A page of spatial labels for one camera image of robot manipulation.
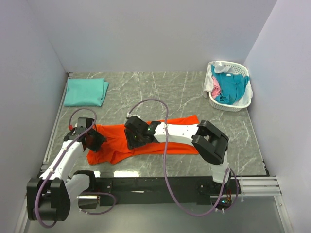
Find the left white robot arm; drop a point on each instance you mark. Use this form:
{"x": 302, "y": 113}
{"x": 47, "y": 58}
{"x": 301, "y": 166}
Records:
{"x": 50, "y": 195}

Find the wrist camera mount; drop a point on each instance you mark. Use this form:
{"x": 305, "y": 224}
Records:
{"x": 129, "y": 115}
{"x": 73, "y": 126}

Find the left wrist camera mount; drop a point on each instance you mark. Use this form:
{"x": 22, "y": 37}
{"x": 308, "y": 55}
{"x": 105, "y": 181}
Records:
{"x": 73, "y": 126}

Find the black base beam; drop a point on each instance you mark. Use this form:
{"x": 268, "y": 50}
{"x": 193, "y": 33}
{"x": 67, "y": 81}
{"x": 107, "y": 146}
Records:
{"x": 201, "y": 190}

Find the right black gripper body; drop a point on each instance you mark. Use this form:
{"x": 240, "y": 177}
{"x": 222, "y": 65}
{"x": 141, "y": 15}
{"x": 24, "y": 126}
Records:
{"x": 132, "y": 140}

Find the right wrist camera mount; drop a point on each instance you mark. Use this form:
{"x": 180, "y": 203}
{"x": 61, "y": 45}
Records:
{"x": 129, "y": 115}

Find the white garment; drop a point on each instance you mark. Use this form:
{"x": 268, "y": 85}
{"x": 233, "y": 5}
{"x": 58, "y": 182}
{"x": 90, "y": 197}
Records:
{"x": 217, "y": 67}

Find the folded teal t shirt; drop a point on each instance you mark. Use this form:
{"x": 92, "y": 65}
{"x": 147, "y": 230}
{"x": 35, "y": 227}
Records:
{"x": 86, "y": 92}

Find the pink garment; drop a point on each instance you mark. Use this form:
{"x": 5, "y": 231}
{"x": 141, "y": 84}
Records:
{"x": 216, "y": 88}

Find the blue garment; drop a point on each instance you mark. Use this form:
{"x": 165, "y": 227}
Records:
{"x": 233, "y": 87}

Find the white laundry basket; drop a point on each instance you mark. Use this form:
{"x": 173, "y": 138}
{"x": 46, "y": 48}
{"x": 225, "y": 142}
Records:
{"x": 245, "y": 101}

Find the aluminium frame rail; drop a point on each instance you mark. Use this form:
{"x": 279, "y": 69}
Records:
{"x": 259, "y": 186}

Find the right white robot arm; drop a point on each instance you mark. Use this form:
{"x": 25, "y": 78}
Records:
{"x": 207, "y": 139}

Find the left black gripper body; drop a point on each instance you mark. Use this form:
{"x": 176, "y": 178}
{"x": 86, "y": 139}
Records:
{"x": 96, "y": 141}

